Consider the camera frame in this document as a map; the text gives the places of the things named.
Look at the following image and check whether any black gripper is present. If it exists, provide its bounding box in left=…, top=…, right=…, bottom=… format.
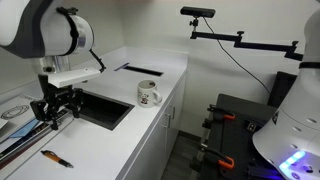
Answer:
left=30, top=74, right=83, bottom=130

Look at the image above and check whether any orange and black pen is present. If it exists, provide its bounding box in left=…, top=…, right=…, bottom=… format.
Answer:
left=42, top=150, right=73, bottom=168

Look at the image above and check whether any black perforated robot base table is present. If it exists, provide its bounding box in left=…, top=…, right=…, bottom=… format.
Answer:
left=189, top=94, right=284, bottom=180

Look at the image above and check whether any stack of books and papers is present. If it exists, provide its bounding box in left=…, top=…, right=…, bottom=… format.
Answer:
left=0, top=94, right=73, bottom=169

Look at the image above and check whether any white ceramic mug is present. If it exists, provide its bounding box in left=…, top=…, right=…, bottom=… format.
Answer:
left=137, top=80, right=162, bottom=108

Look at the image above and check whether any orange black clamp far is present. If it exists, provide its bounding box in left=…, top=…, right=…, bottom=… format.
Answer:
left=207, top=104, right=235, bottom=121

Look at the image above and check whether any orange black clamp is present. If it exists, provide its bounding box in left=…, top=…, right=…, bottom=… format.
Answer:
left=199, top=143, right=235, bottom=169
left=207, top=104, right=235, bottom=121

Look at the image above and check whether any orange black clamp near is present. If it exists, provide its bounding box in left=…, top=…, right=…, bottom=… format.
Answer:
left=199, top=143, right=235, bottom=169

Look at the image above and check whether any black chair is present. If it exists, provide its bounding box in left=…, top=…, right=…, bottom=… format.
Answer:
left=267, top=71, right=297, bottom=107

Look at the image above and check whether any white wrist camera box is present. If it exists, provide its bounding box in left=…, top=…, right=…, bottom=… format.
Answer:
left=48, top=67, right=101, bottom=88

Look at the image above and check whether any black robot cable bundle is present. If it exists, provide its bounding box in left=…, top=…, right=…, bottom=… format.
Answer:
left=55, top=6, right=107, bottom=74

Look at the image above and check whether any black camera on boom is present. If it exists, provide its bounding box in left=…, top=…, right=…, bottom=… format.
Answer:
left=180, top=6, right=216, bottom=18

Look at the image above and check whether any camera cable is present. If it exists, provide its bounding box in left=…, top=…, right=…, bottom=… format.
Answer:
left=202, top=16, right=272, bottom=95

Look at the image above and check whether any black articulated camera boom arm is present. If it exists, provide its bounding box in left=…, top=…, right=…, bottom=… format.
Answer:
left=189, top=19, right=303, bottom=61

